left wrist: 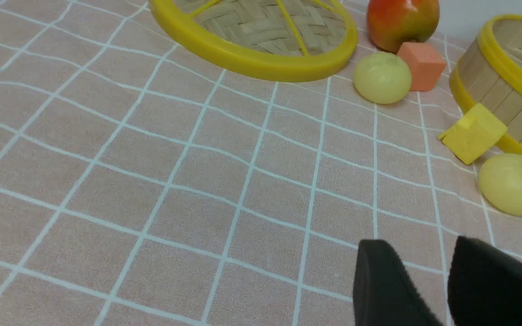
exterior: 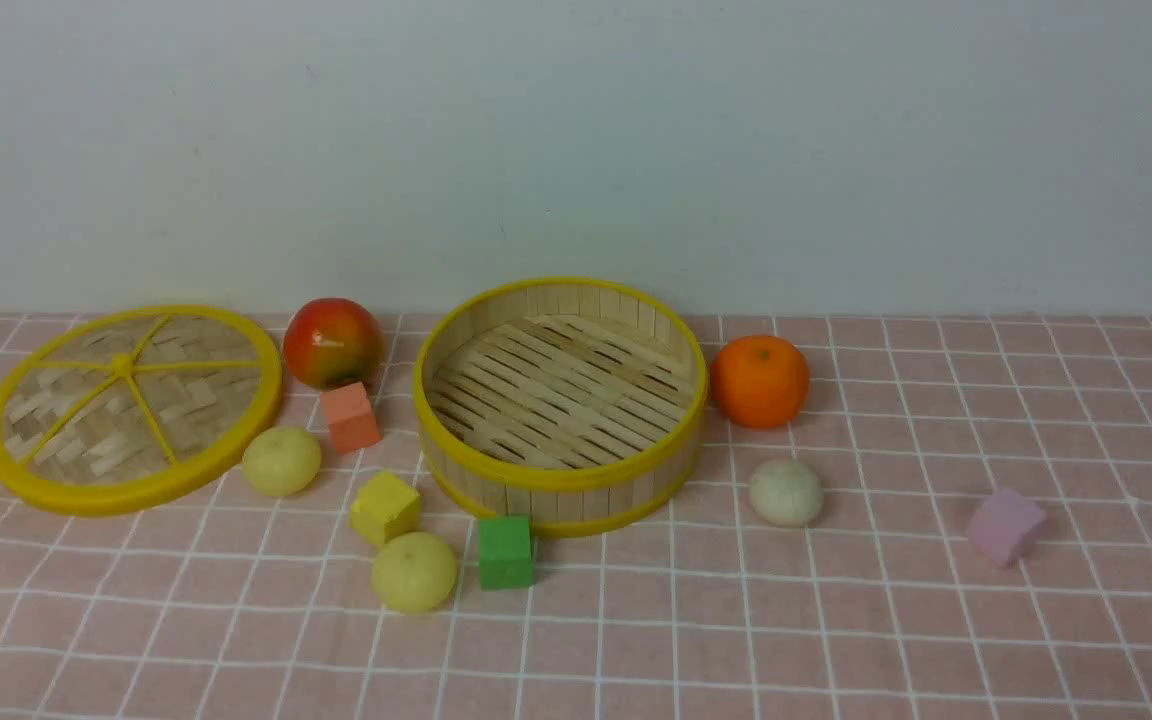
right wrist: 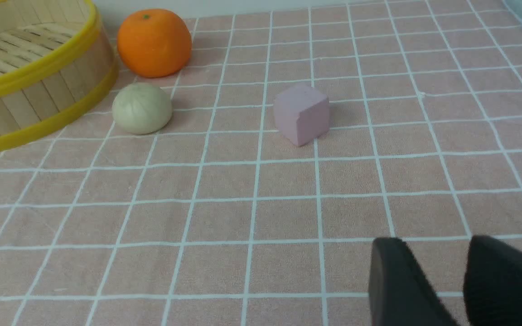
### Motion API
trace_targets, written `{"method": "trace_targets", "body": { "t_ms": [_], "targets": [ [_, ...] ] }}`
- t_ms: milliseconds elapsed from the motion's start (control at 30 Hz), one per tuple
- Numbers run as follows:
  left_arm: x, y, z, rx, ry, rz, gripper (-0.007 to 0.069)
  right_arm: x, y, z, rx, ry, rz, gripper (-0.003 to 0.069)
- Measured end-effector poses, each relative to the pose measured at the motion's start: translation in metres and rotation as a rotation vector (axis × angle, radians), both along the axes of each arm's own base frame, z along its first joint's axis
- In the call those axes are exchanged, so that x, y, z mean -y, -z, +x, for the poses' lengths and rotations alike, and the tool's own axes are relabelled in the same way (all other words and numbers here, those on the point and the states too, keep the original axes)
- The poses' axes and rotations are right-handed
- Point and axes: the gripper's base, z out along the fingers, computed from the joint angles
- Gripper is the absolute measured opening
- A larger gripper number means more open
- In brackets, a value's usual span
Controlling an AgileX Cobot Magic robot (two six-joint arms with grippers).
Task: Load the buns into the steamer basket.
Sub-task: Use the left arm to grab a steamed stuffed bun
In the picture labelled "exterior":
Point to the white bun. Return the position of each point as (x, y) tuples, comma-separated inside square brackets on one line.
[(786, 493)]

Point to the pale yellow bun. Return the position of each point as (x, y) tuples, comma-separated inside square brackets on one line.
[(415, 573), (282, 461)]

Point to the yellow bamboo steamer tray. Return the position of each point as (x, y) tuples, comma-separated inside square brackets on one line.
[(574, 403)]

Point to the yellow bamboo steamer lid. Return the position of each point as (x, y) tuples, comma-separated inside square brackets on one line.
[(136, 408)]

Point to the orange fruit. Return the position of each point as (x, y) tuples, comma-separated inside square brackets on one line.
[(760, 381)]

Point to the green cube block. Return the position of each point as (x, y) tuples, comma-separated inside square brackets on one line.
[(506, 553)]

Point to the orange cube block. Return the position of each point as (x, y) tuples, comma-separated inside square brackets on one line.
[(350, 418)]

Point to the yellow cube block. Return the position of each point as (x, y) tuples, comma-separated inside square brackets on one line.
[(385, 508)]

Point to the red apple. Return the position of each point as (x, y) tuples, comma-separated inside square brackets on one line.
[(333, 342)]

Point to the pink block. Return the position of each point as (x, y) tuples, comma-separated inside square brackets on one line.
[(1003, 526)]

